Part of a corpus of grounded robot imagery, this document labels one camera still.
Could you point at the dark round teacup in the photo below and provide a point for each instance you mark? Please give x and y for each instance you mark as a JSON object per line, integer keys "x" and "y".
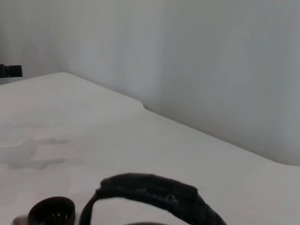
{"x": 51, "y": 211}

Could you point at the black cylindrical background device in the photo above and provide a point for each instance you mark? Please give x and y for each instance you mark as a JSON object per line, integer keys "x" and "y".
{"x": 12, "y": 71}

